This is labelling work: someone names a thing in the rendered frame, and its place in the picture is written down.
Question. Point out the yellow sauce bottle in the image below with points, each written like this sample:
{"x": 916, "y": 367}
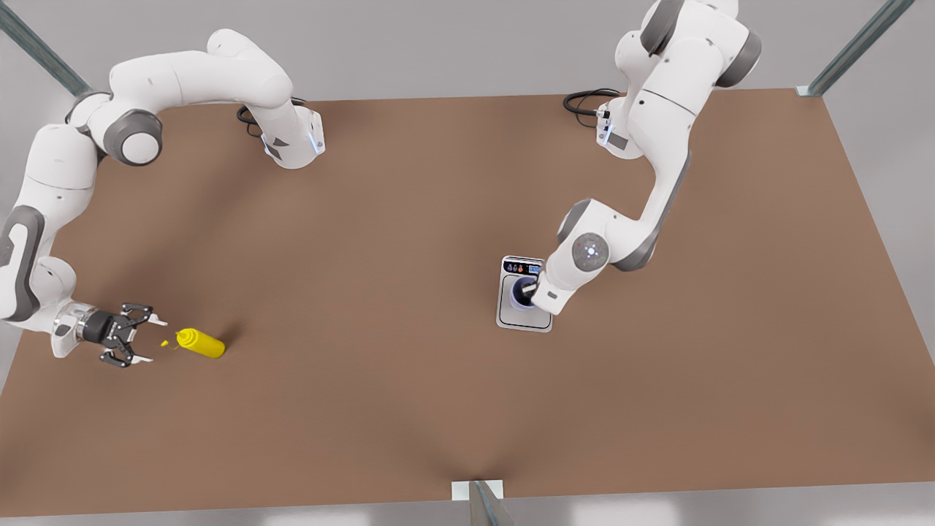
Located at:
{"x": 201, "y": 342}

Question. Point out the dark blue cup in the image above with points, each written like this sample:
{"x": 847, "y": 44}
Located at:
{"x": 523, "y": 290}

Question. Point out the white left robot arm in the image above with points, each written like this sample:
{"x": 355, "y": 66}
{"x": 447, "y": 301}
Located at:
{"x": 668, "y": 109}

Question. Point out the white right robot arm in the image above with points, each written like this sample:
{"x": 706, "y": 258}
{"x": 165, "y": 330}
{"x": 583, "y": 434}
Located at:
{"x": 197, "y": 77}

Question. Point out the silver digital weighing scale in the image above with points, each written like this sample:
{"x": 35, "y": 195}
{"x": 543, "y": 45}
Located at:
{"x": 520, "y": 292}

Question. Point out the silver frame post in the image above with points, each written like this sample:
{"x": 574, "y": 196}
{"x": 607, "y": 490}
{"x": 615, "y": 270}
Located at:
{"x": 40, "y": 50}
{"x": 483, "y": 502}
{"x": 851, "y": 50}

